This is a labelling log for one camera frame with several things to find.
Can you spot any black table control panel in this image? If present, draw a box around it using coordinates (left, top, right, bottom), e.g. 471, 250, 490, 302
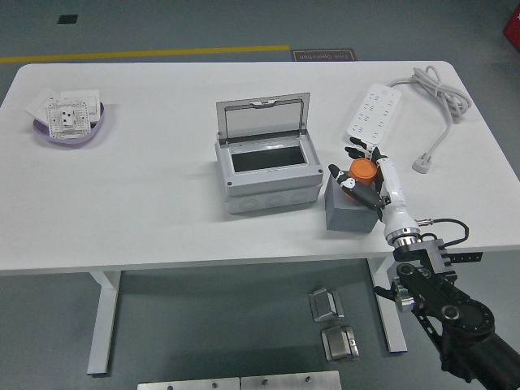
444, 251, 484, 264

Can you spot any white power strip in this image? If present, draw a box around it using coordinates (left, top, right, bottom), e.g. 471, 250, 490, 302
344, 83, 403, 152

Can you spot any metal hinge bracket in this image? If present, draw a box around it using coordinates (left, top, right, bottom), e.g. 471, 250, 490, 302
320, 324, 361, 362
307, 287, 345, 324

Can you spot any transparent hinged box lid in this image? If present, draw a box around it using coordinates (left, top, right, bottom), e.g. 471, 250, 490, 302
215, 92, 312, 143

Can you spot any grey cube with round hole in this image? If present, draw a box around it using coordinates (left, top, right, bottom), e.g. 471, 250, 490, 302
324, 172, 385, 233

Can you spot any orange cylinder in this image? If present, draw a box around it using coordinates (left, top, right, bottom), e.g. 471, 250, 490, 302
347, 158, 379, 189

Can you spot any white power cord with plug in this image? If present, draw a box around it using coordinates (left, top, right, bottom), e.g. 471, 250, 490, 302
388, 66, 473, 175

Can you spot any purple bowl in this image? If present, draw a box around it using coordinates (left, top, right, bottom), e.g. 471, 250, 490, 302
32, 101, 106, 144

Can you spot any yellow floor tape line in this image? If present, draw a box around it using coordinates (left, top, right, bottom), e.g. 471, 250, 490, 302
0, 44, 292, 65

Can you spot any white table leg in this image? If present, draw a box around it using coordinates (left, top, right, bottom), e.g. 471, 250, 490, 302
86, 270, 123, 375
367, 258, 408, 353

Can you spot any robot right hand white shell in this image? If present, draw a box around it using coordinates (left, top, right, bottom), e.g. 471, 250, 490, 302
327, 136, 418, 241

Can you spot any white printed socket panel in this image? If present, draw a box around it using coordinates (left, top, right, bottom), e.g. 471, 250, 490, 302
46, 98, 91, 139

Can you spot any white card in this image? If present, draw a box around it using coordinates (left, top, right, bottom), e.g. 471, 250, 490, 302
24, 87, 62, 123

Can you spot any white switch plate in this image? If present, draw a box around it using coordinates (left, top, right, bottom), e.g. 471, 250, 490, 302
60, 89, 102, 123

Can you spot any grey metal plate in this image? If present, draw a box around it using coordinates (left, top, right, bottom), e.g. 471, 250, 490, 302
240, 370, 342, 390
136, 377, 241, 390

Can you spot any red object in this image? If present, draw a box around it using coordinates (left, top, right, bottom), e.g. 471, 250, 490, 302
502, 7, 520, 41

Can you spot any dark floor sign with lettering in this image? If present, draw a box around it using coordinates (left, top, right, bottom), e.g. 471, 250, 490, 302
290, 48, 357, 63

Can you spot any grey plastic junction box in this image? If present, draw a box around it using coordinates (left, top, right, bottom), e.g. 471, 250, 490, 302
214, 136, 324, 215

